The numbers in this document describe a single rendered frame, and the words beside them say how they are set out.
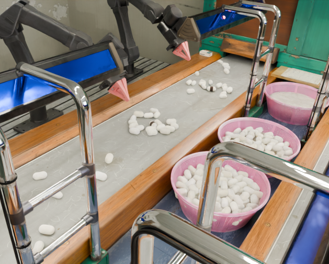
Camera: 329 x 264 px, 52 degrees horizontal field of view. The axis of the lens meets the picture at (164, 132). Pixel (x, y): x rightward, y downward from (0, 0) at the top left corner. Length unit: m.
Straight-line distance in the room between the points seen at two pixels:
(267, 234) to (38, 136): 0.73
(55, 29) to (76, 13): 2.43
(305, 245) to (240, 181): 0.64
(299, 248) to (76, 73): 0.53
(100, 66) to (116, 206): 0.33
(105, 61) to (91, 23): 2.76
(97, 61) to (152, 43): 2.39
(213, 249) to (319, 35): 1.56
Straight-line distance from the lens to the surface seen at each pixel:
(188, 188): 0.94
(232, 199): 0.93
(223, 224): 0.88
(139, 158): 1.02
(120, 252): 0.86
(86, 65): 0.75
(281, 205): 0.91
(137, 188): 0.88
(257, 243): 0.80
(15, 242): 0.60
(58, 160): 1.04
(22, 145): 1.09
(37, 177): 0.97
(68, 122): 1.18
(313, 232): 0.39
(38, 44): 3.49
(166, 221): 0.30
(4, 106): 0.64
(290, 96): 1.59
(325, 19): 1.77
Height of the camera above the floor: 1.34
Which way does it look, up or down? 31 degrees down
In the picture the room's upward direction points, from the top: 3 degrees clockwise
